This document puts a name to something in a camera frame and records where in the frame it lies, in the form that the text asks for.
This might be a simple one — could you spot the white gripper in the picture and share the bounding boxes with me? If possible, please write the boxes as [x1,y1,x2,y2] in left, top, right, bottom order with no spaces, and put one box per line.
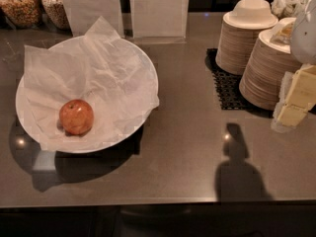
[270,0,316,133]

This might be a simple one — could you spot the red apple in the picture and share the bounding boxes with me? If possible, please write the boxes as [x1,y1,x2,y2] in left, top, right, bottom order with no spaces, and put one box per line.
[59,99,94,135]

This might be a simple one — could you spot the white bowl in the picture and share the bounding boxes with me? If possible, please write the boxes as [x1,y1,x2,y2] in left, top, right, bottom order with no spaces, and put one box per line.
[15,35,160,155]

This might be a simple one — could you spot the front stack of paper bowls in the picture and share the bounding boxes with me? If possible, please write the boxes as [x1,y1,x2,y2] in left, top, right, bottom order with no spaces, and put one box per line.
[239,18,301,111]

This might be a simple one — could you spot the stack of paper bowls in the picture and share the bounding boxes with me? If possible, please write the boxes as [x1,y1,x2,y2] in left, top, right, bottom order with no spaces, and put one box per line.
[239,18,301,111]
[215,0,278,75]

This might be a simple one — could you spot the rear stack of paper bowls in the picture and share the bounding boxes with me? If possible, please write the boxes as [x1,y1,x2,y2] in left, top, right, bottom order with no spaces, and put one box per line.
[215,0,278,75]

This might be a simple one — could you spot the white wrapped packets pile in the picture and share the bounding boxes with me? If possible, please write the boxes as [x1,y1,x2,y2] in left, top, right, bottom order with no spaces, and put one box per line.
[271,0,310,19]

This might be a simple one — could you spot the black rubber grid mat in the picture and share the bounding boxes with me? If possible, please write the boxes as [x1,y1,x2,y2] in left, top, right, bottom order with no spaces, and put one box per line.
[205,48,254,110]

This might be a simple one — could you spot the white crumpled paper liner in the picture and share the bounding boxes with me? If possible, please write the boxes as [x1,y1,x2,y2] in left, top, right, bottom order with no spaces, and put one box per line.
[23,15,161,152]

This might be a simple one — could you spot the left clear sign holder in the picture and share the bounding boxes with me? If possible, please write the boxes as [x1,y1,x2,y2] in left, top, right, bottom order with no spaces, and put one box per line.
[62,0,123,37]

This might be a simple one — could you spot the right jar of cereal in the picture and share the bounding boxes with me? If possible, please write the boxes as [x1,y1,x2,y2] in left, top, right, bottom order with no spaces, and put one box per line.
[41,0,70,30]

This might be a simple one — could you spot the jar of cereal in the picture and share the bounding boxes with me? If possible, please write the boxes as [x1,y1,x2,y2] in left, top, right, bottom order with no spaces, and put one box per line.
[41,0,70,30]
[0,0,41,28]

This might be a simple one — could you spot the left jar of cereal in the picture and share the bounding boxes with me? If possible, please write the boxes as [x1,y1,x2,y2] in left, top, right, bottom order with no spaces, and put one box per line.
[0,0,41,28]

